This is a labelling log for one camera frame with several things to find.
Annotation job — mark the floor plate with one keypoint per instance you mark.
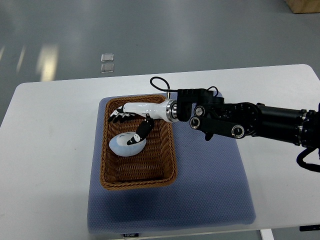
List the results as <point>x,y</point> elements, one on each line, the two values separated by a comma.
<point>107,68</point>
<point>107,57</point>

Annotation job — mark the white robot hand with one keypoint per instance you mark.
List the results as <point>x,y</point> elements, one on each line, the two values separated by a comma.
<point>166,110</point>

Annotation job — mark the brown wicker basket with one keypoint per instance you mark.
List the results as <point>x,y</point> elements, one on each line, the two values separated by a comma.
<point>154,166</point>

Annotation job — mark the lower floor plate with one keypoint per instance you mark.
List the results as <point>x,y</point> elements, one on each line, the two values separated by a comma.
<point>107,68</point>

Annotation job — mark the upper floor plate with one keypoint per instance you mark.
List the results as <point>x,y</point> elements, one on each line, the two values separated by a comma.
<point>107,57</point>

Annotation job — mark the white table leg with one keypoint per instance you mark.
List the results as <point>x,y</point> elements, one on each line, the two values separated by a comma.
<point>267,234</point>

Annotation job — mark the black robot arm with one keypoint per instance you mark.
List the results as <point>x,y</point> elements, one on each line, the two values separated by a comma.
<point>207,112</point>

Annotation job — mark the cardboard box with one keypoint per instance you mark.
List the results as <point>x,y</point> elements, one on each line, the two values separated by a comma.
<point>304,6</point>

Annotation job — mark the blue white plush toy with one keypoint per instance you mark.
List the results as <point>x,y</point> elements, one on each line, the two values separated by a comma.
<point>119,144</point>

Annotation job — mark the blue foam mat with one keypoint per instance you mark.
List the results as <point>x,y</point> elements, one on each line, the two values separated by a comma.
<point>211,189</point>

